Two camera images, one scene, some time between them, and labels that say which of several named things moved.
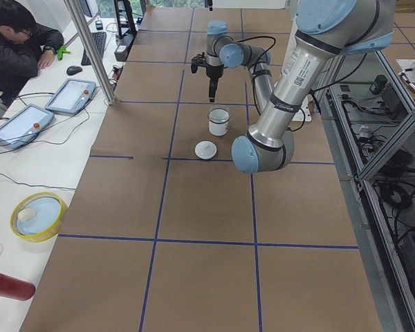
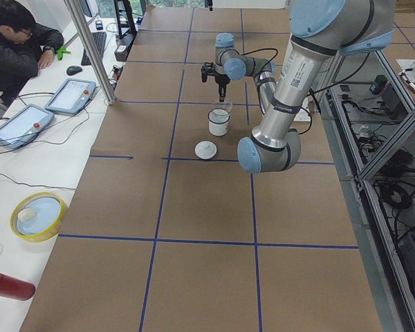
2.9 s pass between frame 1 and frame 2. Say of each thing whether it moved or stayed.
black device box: stayed
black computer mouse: stayed
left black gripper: moved
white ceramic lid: stayed
